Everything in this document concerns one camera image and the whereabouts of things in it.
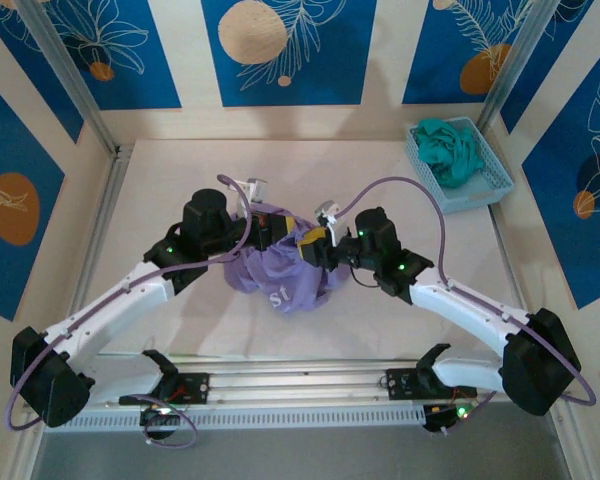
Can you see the light blue perforated basket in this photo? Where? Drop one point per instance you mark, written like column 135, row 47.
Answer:
column 490, row 195

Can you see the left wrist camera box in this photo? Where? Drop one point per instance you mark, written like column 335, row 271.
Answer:
column 256, row 189

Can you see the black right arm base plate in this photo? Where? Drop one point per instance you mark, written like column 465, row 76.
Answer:
column 400, row 382

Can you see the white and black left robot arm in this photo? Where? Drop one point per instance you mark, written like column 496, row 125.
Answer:
column 105, row 310

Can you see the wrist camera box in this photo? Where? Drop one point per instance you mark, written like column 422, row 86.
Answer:
column 256, row 189
column 328, row 209

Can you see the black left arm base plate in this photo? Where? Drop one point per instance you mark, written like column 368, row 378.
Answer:
column 200, row 387

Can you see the teal t-shirt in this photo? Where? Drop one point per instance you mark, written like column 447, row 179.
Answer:
column 447, row 150

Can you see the aluminium mounting rail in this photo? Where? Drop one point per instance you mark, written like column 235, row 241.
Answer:
column 300, row 380

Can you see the purple t-shirt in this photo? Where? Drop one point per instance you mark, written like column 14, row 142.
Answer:
column 280, row 280

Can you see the black controller board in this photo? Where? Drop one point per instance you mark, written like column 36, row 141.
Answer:
column 160, row 417
column 445, row 417

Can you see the aluminium frame post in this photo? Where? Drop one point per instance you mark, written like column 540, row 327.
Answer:
column 510, row 70
column 65, row 65

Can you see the aluminium side rail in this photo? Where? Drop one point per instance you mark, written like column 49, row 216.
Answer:
column 107, row 200
column 515, row 280

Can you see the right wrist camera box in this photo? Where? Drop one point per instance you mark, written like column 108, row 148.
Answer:
column 328, row 209

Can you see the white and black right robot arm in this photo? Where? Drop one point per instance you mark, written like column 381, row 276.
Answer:
column 470, row 310

